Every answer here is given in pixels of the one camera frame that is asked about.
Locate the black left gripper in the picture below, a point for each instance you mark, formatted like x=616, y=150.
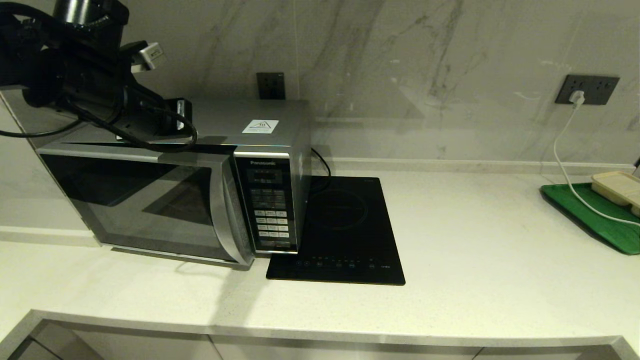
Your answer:
x=165, y=120

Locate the black glass microwave door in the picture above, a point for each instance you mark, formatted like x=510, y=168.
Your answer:
x=150, y=200

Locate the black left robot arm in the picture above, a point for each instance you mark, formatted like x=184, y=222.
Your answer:
x=65, y=60

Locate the silver Panasonic microwave oven body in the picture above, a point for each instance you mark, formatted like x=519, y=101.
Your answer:
x=225, y=120

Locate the black induction cooktop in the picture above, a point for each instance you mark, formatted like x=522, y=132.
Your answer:
x=350, y=220

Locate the grey cabinet under counter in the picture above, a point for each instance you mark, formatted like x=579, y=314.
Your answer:
x=300, y=352

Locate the white power plug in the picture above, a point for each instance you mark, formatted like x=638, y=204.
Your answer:
x=577, y=97

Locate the beige lunch box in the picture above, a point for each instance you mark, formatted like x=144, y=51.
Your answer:
x=617, y=186

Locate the green plastic tray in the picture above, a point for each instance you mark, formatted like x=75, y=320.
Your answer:
x=617, y=235

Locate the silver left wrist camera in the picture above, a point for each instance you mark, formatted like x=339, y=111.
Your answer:
x=150, y=56

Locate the small dark wall socket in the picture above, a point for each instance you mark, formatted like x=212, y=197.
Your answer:
x=270, y=86

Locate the wide dark wall socket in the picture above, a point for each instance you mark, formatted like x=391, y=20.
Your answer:
x=602, y=89

